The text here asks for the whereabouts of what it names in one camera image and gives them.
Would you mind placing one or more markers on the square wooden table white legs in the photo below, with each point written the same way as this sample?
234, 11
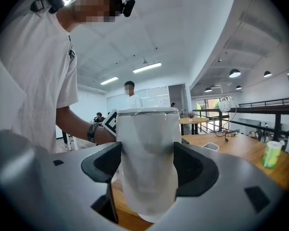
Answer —
243, 150

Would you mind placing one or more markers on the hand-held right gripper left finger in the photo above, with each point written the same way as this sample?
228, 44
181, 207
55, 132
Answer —
62, 189

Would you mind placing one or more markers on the long ceiling light bar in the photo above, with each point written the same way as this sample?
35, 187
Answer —
147, 67
109, 80

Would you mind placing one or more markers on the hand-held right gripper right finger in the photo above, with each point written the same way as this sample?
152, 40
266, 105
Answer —
219, 201

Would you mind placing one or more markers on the white electric kettle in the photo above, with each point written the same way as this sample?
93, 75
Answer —
147, 133

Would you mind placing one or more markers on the round wooden table black legs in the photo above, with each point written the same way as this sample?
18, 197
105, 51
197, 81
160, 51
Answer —
197, 120

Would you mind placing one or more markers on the black metal railing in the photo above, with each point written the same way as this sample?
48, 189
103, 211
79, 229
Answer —
277, 126

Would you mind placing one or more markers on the person's head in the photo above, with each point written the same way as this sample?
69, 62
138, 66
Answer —
91, 8

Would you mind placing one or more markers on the person's left forearm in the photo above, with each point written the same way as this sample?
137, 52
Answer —
72, 124

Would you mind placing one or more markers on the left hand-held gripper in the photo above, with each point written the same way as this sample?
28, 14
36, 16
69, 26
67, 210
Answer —
112, 123

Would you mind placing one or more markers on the person's white t-shirt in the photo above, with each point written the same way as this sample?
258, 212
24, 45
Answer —
38, 68

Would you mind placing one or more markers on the white rectangular container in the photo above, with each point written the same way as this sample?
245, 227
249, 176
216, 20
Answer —
210, 146

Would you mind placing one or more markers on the small potted plant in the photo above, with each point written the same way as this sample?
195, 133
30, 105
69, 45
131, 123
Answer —
190, 118

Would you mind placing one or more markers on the black pendant lamp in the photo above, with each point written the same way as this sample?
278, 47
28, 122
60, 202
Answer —
208, 89
267, 74
238, 87
234, 73

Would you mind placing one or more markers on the white globe lamp gold arc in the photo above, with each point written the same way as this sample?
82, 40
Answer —
224, 105

